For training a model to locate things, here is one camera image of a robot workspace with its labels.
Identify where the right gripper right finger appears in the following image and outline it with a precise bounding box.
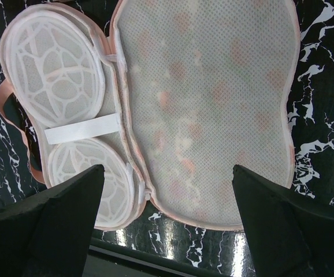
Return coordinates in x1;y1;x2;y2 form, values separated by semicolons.
232;165;334;276

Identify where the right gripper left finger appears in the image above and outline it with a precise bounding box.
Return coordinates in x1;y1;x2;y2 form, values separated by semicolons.
0;164;105;276

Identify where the pink mesh laundry bag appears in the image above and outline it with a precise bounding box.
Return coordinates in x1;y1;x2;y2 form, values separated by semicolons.
0;1;300;231

